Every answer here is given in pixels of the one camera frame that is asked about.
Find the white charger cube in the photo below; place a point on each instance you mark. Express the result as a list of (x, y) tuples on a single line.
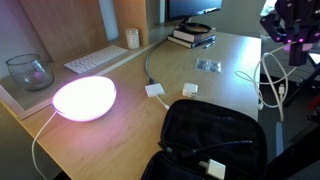
[(190, 90)]

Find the white radiator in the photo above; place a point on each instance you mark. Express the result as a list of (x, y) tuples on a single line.
[(300, 73)]

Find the clear plastic blister packet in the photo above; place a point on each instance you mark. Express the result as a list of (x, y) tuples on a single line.
[(208, 65)]

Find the white adapter dongle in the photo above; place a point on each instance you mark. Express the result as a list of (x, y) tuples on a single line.
[(154, 90)]

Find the round glass bowl vase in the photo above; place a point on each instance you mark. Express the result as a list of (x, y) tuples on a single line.
[(30, 77)]

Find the black zip pouch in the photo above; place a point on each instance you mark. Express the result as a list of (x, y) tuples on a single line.
[(200, 123)]

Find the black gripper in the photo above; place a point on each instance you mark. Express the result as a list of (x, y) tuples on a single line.
[(293, 16)]

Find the white pronged plug charger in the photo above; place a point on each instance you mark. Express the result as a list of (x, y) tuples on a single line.
[(215, 169)]

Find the black pen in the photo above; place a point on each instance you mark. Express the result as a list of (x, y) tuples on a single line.
[(208, 45)]

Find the thin dark hardcover book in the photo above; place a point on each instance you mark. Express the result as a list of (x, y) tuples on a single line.
[(186, 43)]

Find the grey flat strip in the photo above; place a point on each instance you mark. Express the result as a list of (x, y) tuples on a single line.
[(279, 140)]

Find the black folding stand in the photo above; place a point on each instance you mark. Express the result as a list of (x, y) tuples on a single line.
[(306, 83)]

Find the glowing dome table lamp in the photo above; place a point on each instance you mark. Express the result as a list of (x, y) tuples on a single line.
[(83, 99)]

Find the thick dark hardcover book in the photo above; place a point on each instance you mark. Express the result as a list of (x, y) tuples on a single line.
[(190, 36)]

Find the white slim keyboard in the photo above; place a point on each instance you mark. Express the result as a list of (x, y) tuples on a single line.
[(95, 59)]

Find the wooden desk shelf unit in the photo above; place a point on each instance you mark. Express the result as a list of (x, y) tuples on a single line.
[(66, 26)]

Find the white pillar candle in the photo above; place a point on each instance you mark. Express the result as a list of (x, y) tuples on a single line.
[(132, 38)]

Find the black computer monitor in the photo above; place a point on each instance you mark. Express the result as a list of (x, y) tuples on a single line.
[(193, 8)]

